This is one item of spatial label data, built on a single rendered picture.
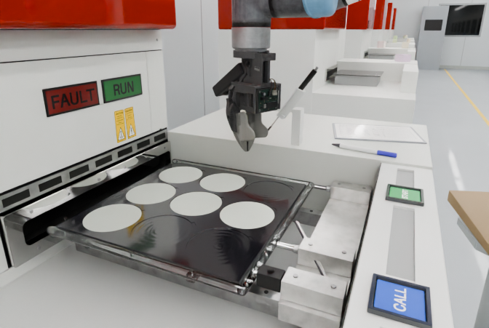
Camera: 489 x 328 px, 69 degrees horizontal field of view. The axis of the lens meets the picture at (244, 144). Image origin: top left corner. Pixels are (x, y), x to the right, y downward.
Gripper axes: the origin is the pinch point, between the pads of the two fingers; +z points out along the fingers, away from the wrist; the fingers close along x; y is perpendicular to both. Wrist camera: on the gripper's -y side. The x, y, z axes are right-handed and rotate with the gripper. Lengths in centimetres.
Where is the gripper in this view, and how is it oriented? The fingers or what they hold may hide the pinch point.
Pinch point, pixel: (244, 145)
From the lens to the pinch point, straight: 77.5
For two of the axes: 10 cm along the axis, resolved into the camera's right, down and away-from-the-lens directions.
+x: 7.7, -2.0, 6.1
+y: 6.4, 2.4, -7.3
